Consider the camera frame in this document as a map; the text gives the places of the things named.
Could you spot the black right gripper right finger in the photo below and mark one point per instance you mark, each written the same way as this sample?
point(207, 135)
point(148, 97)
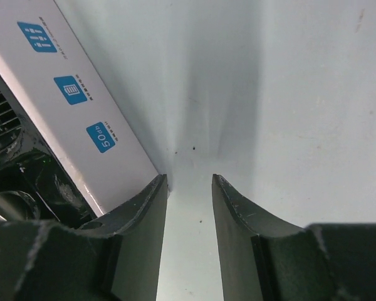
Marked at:
point(263, 257)

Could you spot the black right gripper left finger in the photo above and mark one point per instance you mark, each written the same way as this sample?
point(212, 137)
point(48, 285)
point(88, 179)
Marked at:
point(113, 257)

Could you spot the white cardboard box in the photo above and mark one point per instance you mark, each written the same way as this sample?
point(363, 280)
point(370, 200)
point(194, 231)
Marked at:
point(56, 84)

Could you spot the black plastic tray insert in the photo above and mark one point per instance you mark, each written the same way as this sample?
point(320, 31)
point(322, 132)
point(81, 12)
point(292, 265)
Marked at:
point(33, 183)

